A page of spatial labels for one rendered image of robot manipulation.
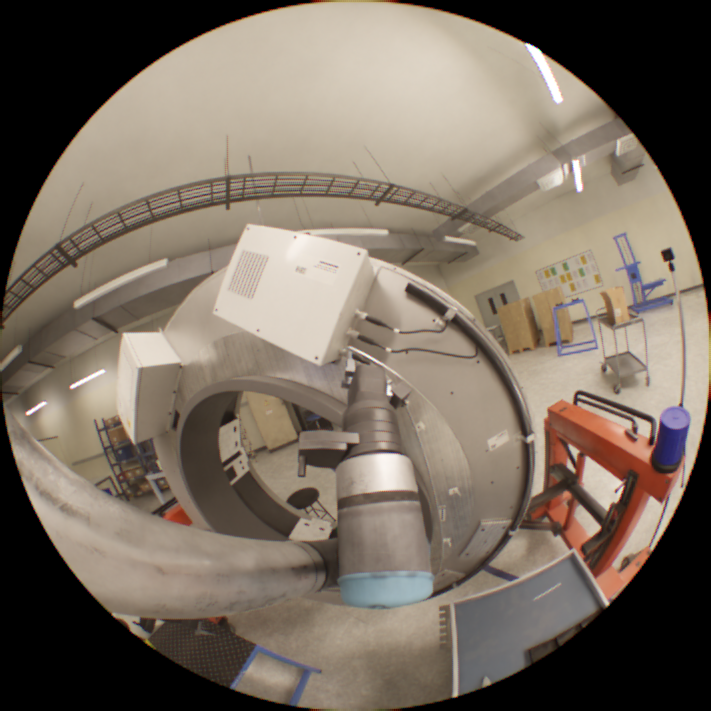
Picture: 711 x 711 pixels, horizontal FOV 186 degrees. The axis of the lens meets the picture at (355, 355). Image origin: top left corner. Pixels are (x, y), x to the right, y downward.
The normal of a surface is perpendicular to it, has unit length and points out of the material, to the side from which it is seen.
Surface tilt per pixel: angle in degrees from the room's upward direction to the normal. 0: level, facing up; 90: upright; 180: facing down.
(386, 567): 42
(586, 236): 90
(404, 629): 0
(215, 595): 100
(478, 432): 90
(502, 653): 0
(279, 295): 90
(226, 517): 78
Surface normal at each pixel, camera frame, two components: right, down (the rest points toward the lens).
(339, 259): -0.18, 0.07
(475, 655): -0.33, -0.94
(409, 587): 0.32, -0.71
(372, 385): 0.24, -0.50
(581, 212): -0.83, 0.30
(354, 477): -0.51, -0.65
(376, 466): 0.00, -0.77
